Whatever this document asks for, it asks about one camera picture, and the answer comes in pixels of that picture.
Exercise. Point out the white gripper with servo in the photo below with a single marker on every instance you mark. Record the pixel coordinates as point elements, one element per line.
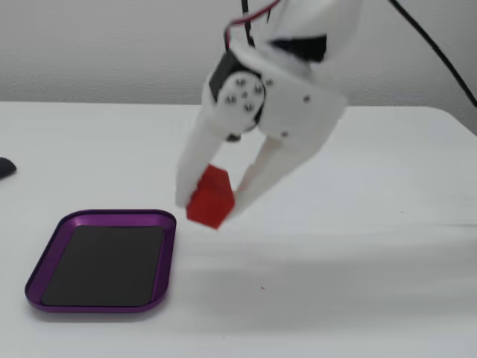
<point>298,113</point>

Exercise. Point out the red cube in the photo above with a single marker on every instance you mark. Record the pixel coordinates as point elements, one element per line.
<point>212,201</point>

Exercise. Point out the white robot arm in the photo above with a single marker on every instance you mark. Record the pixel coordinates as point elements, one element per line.
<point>320,18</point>

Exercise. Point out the purple tray with black mat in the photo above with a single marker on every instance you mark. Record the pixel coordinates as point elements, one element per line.
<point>104,261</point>

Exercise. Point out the black rounded object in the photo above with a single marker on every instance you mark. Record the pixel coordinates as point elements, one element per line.
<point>5,168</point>

